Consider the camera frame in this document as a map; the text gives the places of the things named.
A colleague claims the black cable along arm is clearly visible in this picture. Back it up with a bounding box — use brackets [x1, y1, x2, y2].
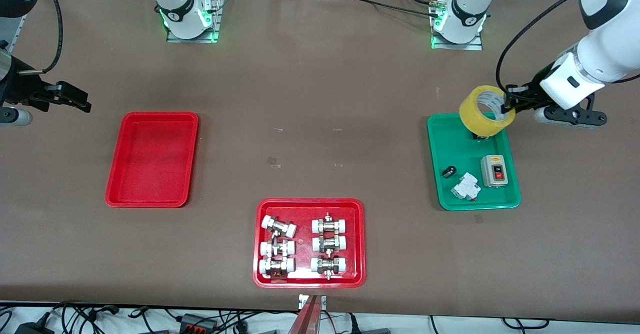
[496, 0, 617, 98]
[17, 0, 65, 75]

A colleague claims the green plastic tray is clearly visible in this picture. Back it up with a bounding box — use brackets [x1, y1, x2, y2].
[426, 113, 522, 211]

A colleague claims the plain red plastic tray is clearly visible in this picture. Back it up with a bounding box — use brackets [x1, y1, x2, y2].
[104, 111, 199, 208]

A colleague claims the grey on-off switch box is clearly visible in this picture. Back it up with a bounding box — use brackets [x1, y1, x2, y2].
[480, 154, 510, 188]

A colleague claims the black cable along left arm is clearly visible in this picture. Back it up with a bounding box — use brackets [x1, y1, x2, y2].
[496, 0, 617, 98]

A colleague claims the black cable along right arm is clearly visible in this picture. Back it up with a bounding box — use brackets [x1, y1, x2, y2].
[17, 0, 65, 75]

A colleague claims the red tray holding pipe fittings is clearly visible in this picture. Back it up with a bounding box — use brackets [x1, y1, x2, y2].
[252, 198, 366, 289]

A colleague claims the black cable across table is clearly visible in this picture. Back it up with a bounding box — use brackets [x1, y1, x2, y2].
[345, 0, 443, 17]

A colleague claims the white circuit breaker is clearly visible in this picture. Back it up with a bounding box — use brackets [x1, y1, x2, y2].
[450, 172, 482, 201]

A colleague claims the yellow clear packing tape roll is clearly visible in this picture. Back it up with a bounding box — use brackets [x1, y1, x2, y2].
[459, 85, 516, 137]

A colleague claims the white-capped metal pipe fitting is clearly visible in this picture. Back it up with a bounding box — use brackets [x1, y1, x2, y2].
[261, 215, 297, 238]
[310, 255, 348, 279]
[260, 239, 296, 257]
[259, 257, 296, 279]
[312, 213, 348, 234]
[312, 234, 347, 253]

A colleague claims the metal base plate right arm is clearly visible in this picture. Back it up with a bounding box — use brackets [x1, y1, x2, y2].
[166, 0, 222, 43]

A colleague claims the aluminium post with red side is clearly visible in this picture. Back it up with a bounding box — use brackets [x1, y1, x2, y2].
[287, 294, 327, 334]

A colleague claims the black power adapter box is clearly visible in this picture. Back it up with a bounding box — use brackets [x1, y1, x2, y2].
[179, 313, 217, 330]
[15, 322, 55, 334]

